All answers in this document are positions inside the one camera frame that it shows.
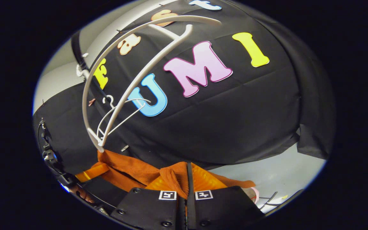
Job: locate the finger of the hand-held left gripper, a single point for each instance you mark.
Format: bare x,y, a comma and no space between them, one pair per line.
104,191

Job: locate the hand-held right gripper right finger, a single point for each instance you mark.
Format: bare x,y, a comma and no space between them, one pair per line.
222,207

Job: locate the copper clip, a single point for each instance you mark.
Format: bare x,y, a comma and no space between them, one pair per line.
91,102

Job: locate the black backdrop cloth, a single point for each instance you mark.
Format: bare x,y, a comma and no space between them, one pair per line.
235,111

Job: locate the silver clip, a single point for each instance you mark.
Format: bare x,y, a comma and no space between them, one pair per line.
125,148

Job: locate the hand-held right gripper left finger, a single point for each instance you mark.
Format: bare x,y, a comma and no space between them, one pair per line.
149,207

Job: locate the white plastic hanger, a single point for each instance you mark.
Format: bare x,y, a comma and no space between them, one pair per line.
200,19
109,97

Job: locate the black clothes rack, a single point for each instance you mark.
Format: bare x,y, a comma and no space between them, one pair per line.
77,51

